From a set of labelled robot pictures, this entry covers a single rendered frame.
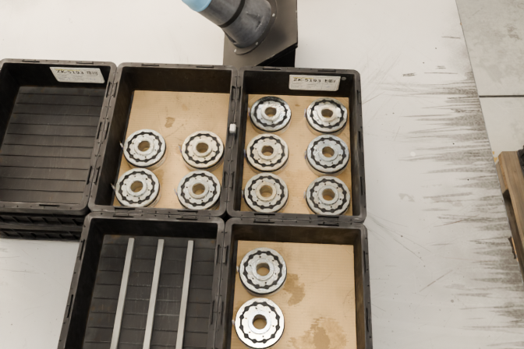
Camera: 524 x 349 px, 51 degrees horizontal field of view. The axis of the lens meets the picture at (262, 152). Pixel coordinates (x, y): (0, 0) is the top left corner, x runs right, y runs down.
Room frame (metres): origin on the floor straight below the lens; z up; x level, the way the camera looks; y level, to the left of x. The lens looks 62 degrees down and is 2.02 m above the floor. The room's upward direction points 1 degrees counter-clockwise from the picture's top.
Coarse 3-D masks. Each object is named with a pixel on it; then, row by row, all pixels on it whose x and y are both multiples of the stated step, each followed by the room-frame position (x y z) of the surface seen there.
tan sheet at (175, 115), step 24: (144, 96) 0.81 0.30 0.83; (168, 96) 0.81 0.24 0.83; (192, 96) 0.81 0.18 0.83; (216, 96) 0.81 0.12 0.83; (144, 120) 0.74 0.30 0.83; (168, 120) 0.73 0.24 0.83; (192, 120) 0.73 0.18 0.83; (216, 120) 0.73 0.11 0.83; (168, 144) 0.66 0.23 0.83; (120, 168) 0.60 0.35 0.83; (168, 168) 0.60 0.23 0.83; (168, 192) 0.53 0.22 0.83
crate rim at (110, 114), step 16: (128, 64) 0.84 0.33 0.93; (144, 64) 0.84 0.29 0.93; (160, 64) 0.84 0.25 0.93; (176, 64) 0.83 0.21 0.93; (192, 64) 0.83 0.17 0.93; (112, 96) 0.74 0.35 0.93; (112, 112) 0.70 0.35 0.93; (224, 160) 0.56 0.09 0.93; (96, 176) 0.53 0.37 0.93; (224, 176) 0.53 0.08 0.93; (96, 192) 0.49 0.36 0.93; (224, 192) 0.48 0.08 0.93; (96, 208) 0.45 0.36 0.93; (112, 208) 0.45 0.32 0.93; (128, 208) 0.45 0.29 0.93; (144, 208) 0.45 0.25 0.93; (160, 208) 0.45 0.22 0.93; (224, 208) 0.45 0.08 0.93
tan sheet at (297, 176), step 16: (256, 96) 0.80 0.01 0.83; (288, 96) 0.80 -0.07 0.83; (304, 96) 0.80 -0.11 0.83; (304, 128) 0.70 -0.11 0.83; (288, 144) 0.66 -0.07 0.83; (304, 144) 0.66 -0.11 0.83; (304, 160) 0.61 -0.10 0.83; (288, 176) 0.57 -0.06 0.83; (304, 176) 0.57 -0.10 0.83; (336, 176) 0.57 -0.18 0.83; (240, 208) 0.49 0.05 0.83; (288, 208) 0.49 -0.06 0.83; (304, 208) 0.48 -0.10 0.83
